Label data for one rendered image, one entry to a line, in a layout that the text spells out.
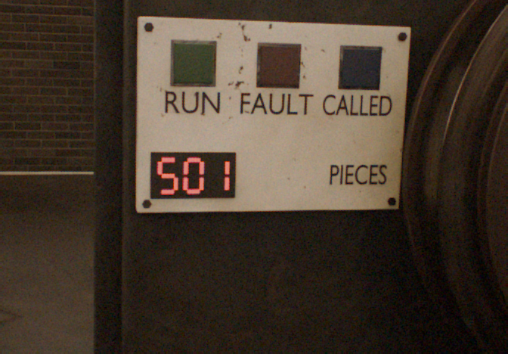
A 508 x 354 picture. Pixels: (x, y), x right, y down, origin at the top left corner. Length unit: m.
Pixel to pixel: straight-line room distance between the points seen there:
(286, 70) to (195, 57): 0.09
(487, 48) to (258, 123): 0.22
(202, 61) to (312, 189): 0.16
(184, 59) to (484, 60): 0.26
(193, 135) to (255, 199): 0.09
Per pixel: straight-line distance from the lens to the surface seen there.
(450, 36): 0.70
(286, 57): 0.71
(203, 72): 0.70
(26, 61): 6.69
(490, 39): 0.64
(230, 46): 0.71
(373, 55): 0.74
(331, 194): 0.75
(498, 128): 0.63
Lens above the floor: 1.23
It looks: 9 degrees down
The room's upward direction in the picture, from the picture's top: 2 degrees clockwise
